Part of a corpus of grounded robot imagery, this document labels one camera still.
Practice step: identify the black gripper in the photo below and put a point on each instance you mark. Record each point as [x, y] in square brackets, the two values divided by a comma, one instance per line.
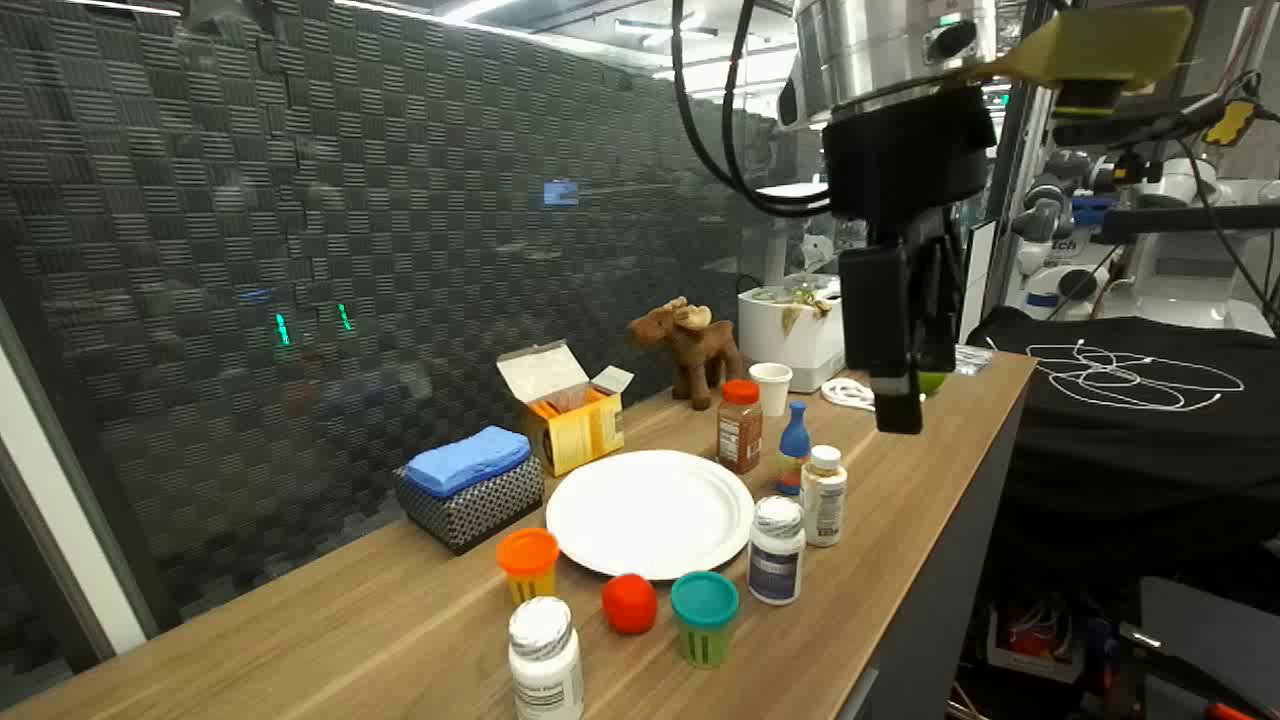
[901, 175]

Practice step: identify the white bottle green label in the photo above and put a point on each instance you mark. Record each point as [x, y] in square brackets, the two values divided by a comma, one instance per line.
[823, 492]

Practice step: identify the orange lid spice jar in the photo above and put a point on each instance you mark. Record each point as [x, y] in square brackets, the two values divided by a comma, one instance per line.
[737, 425]

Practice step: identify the teal lid small jar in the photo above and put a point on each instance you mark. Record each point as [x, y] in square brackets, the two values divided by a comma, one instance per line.
[706, 612]

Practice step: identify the orange lid small jar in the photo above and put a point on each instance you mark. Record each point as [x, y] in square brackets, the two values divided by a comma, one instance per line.
[531, 563]

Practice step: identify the large white pill bottle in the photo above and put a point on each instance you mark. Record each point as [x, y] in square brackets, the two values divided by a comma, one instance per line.
[547, 660]

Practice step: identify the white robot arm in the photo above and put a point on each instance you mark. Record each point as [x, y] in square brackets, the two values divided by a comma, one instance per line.
[877, 55]

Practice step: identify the white paper plate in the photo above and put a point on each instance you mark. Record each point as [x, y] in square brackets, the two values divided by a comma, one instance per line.
[655, 513]

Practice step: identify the green fruit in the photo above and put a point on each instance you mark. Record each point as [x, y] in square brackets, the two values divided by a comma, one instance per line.
[935, 383]

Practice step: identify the blue cap small bottle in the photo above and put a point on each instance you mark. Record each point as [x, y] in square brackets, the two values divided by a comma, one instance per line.
[792, 449]

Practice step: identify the white hydroponic planter appliance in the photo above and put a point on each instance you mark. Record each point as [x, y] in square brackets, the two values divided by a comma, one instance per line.
[792, 322]

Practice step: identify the white paper cup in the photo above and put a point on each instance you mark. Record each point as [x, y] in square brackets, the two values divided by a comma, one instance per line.
[772, 387]

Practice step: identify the brown plush moose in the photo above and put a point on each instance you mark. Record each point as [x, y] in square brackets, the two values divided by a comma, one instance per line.
[698, 341]

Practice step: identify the yellow open cardboard box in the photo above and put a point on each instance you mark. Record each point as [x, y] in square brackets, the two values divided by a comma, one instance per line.
[569, 412]

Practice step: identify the red plastic strawberry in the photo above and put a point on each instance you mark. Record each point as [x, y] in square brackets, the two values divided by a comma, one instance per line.
[631, 607]

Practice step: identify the blue cloth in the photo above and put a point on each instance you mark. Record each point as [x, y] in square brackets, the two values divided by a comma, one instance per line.
[459, 464]

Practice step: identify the wrist camera olive box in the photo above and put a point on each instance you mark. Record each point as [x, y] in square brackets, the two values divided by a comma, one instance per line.
[1095, 56]

